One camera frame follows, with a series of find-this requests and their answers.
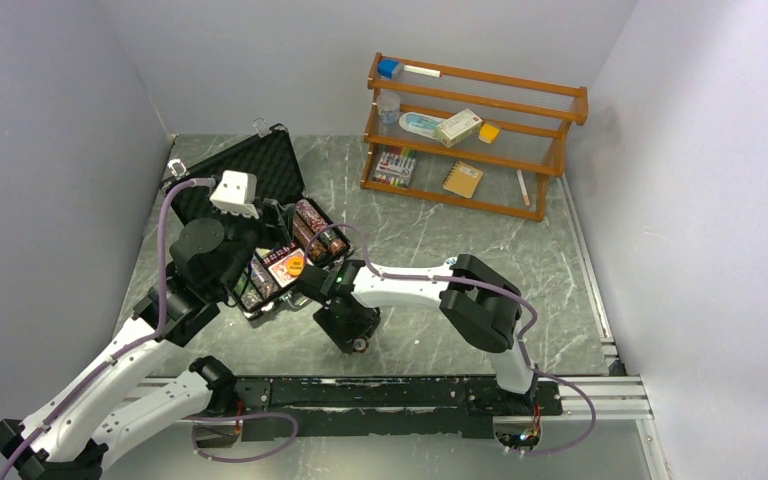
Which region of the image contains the clear plastic cup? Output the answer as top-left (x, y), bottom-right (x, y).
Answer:
top-left (376, 91), bottom-right (401, 125)

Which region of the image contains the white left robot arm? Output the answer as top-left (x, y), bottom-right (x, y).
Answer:
top-left (0, 208), bottom-right (294, 479)

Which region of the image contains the orange wooden shelf rack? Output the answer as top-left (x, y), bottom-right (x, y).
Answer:
top-left (360, 53), bottom-right (589, 222)

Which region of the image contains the orange spiral notebook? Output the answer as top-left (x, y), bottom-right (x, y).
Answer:
top-left (442, 161), bottom-right (484, 199)

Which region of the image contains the red playing card deck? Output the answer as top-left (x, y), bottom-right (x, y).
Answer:
top-left (263, 247), bottom-right (306, 288)

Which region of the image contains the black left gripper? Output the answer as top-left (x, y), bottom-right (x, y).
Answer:
top-left (206, 191), bottom-right (295, 296)

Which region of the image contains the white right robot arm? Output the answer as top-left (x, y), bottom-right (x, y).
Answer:
top-left (296, 254), bottom-right (538, 414)

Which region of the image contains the white pen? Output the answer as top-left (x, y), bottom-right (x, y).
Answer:
top-left (516, 170), bottom-right (531, 208)

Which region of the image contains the black poker chip case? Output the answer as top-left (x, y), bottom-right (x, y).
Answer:
top-left (161, 124), bottom-right (352, 318)

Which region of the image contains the purple red chip row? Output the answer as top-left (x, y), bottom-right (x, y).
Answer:
top-left (295, 199), bottom-right (348, 256)

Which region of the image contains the white cardboard box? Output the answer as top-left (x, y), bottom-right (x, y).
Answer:
top-left (433, 108), bottom-right (483, 148)

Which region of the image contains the orange brown chip row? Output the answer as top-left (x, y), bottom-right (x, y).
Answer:
top-left (292, 214), bottom-right (328, 262)

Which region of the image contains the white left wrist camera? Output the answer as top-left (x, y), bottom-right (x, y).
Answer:
top-left (209, 170), bottom-right (260, 219)

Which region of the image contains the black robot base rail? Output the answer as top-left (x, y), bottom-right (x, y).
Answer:
top-left (230, 374), bottom-right (563, 441)

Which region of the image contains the coloured marker pack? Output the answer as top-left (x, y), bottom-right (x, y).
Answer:
top-left (372, 146), bottom-right (417, 188)

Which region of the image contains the orange big blind button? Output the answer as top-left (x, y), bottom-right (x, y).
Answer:
top-left (285, 256), bottom-right (306, 277)

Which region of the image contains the yellow small block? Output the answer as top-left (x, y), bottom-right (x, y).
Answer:
top-left (478, 122), bottom-right (501, 144)

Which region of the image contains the green red chip row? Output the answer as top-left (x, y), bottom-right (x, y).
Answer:
top-left (233, 272), bottom-right (263, 312)

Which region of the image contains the orange hundred chip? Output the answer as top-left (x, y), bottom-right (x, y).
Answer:
top-left (353, 338), bottom-right (368, 352)

